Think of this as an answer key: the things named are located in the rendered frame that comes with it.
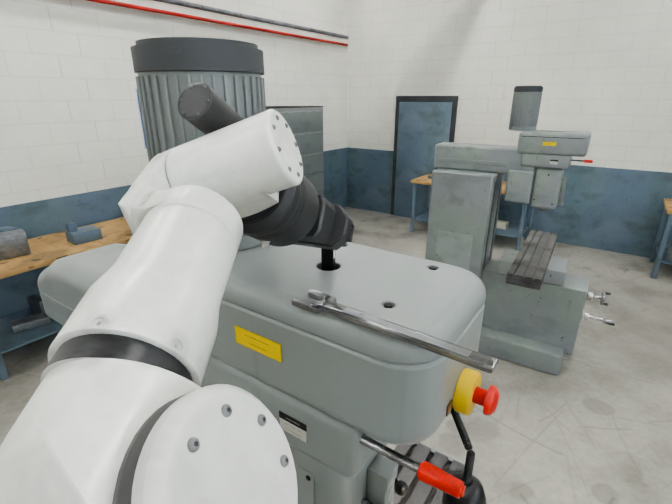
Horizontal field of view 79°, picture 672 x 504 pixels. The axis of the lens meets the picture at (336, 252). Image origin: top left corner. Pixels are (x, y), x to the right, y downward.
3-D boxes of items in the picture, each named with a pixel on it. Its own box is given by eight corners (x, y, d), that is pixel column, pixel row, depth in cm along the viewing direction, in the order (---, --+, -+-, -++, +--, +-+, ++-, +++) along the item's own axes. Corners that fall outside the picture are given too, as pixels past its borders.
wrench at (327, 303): (501, 360, 40) (502, 352, 40) (488, 380, 37) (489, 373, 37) (311, 293, 54) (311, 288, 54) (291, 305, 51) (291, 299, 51)
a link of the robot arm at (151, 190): (278, 171, 39) (253, 264, 29) (200, 198, 42) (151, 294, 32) (244, 108, 36) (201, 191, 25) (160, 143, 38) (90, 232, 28)
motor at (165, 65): (295, 232, 79) (288, 46, 67) (211, 264, 63) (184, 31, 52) (224, 215, 89) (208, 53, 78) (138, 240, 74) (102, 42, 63)
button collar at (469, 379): (478, 399, 58) (484, 364, 56) (465, 425, 54) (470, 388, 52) (464, 394, 59) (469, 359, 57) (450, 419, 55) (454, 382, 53)
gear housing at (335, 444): (423, 390, 75) (428, 343, 72) (352, 487, 56) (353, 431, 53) (285, 334, 93) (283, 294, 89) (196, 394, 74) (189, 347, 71)
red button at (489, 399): (499, 406, 56) (504, 382, 54) (491, 424, 52) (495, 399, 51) (475, 397, 57) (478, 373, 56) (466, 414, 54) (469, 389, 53)
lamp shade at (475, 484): (490, 526, 69) (495, 499, 67) (448, 526, 69) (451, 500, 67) (476, 487, 76) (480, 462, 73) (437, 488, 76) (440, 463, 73)
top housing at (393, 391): (484, 359, 67) (498, 270, 61) (419, 472, 47) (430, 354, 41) (272, 288, 92) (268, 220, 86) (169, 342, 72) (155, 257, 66)
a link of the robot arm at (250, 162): (329, 220, 41) (278, 180, 30) (236, 249, 43) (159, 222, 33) (308, 121, 44) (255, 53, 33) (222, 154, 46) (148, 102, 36)
